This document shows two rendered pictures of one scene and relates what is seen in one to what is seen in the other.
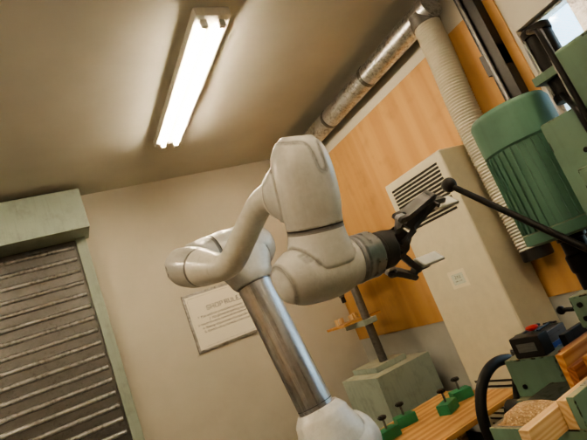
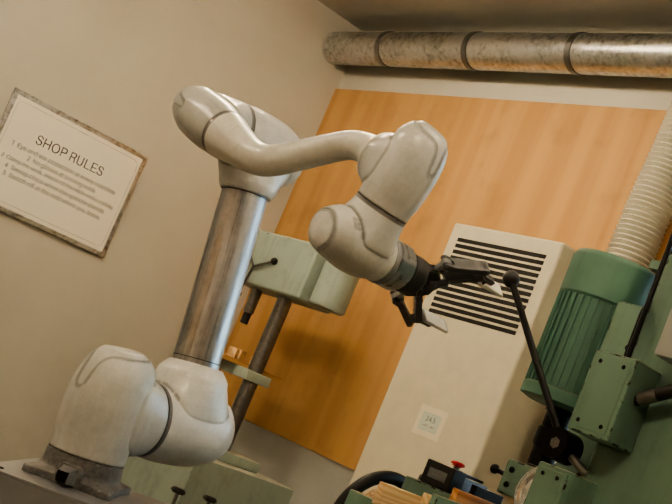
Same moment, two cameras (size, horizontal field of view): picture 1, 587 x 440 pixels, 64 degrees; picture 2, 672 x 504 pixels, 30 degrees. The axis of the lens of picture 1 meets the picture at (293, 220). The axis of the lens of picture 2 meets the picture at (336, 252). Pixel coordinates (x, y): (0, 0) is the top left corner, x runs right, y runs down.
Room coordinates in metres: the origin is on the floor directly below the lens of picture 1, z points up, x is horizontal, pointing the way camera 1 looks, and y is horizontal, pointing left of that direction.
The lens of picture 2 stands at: (-1.31, 0.30, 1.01)
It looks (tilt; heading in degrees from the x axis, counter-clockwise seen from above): 7 degrees up; 352
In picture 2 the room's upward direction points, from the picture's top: 23 degrees clockwise
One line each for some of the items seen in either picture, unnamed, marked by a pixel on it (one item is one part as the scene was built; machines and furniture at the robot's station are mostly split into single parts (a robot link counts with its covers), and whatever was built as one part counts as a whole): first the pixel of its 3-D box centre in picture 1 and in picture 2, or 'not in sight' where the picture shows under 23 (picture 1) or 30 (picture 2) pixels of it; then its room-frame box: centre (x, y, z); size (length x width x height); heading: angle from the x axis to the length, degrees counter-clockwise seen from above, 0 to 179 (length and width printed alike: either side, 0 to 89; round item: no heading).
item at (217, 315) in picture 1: (227, 312); (60, 175); (3.78, 0.76, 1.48); 0.64 x 0.02 x 0.46; 119
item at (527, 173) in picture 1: (536, 169); (589, 336); (1.05, -0.55, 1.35); 0.18 x 0.18 x 0.31
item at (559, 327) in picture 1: (535, 338); (452, 479); (1.21, -0.44, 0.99); 0.13 x 0.11 x 0.06; 123
